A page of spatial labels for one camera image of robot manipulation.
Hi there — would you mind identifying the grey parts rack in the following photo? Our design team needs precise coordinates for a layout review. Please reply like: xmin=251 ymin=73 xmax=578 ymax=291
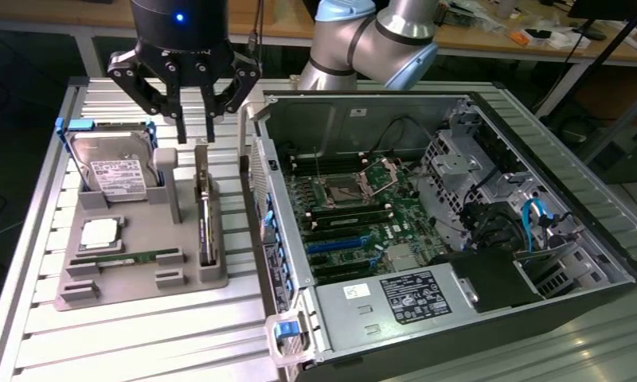
xmin=51 ymin=146 xmax=230 ymax=313

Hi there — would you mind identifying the silver CPU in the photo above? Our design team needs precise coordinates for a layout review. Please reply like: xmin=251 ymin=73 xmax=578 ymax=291
xmin=79 ymin=218 xmax=123 ymax=251

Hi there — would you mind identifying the installed black RAM stick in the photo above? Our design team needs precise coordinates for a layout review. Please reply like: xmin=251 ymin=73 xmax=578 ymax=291
xmin=309 ymin=209 xmax=389 ymax=227

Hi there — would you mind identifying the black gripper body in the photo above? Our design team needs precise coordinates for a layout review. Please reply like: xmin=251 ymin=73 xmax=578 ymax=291
xmin=130 ymin=0 xmax=237 ymax=88

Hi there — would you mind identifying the green motherboard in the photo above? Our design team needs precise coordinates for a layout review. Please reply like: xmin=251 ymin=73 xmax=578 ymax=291
xmin=283 ymin=153 xmax=453 ymax=286

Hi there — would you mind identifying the open black PC case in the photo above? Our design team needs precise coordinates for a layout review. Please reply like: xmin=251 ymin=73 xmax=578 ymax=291
xmin=235 ymin=89 xmax=637 ymax=382

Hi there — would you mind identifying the thin black wire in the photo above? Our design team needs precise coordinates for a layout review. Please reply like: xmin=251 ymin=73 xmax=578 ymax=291
xmin=373 ymin=115 xmax=437 ymax=155

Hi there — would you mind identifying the orange and white desk clutter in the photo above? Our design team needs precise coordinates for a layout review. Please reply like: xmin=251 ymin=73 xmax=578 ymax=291
xmin=505 ymin=26 xmax=586 ymax=51

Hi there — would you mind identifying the blue wire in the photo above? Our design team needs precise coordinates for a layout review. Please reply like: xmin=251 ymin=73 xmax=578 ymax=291
xmin=519 ymin=197 xmax=555 ymax=256

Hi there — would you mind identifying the green RAM stick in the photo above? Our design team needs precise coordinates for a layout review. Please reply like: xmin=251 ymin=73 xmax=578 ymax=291
xmin=91 ymin=250 xmax=182 ymax=267

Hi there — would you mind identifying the silver chipset heat sink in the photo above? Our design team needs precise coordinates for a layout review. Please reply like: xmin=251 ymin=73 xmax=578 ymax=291
xmin=383 ymin=244 xmax=426 ymax=276

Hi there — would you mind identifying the wooden desk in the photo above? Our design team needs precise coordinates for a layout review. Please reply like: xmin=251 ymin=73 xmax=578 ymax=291
xmin=0 ymin=0 xmax=637 ymax=68

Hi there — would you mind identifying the graphics card with metal bracket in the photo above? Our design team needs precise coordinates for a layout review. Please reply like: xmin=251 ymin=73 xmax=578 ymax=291
xmin=191 ymin=140 xmax=219 ymax=268

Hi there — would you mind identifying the blue expansion slot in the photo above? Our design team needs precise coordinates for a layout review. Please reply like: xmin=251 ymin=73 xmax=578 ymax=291
xmin=305 ymin=236 xmax=373 ymax=256

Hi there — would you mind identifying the metal disk bay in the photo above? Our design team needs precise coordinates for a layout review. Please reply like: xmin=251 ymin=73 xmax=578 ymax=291
xmin=510 ymin=237 xmax=613 ymax=300

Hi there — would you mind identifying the long black expansion slot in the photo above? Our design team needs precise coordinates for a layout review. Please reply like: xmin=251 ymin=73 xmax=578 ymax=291
xmin=310 ymin=256 xmax=375 ymax=272
xmin=313 ymin=265 xmax=379 ymax=281

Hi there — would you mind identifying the metal socket cover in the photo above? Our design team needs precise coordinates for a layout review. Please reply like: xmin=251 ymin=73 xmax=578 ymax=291
xmin=355 ymin=156 xmax=405 ymax=197

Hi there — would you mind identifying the CPU socket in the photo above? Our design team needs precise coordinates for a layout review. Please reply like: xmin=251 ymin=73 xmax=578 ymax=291
xmin=321 ymin=174 xmax=377 ymax=209

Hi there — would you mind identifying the silver hard disk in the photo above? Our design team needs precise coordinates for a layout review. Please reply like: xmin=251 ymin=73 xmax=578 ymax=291
xmin=64 ymin=126 xmax=158 ymax=202

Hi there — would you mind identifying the metal drive cage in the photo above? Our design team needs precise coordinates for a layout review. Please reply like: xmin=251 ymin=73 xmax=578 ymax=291
xmin=417 ymin=126 xmax=517 ymax=216

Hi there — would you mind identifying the blue disk carrier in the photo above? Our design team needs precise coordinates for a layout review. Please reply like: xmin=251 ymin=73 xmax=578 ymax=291
xmin=54 ymin=116 xmax=159 ymax=193

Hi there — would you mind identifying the black RAM slot row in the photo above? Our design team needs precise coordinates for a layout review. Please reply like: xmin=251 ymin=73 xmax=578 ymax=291
xmin=289 ymin=154 xmax=363 ymax=177
xmin=303 ymin=202 xmax=394 ymax=234

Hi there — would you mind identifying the black monitor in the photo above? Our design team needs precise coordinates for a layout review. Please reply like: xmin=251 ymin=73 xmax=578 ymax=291
xmin=566 ymin=0 xmax=637 ymax=41

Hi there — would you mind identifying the grey power supply unit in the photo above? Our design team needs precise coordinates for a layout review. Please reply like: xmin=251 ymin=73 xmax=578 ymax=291
xmin=307 ymin=266 xmax=482 ymax=354

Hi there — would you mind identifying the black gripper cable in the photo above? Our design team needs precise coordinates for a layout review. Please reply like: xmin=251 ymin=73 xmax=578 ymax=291
xmin=245 ymin=0 xmax=265 ymax=53

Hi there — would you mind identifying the black slanted pole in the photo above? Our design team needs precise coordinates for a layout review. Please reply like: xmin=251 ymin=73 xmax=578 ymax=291
xmin=593 ymin=0 xmax=637 ymax=69

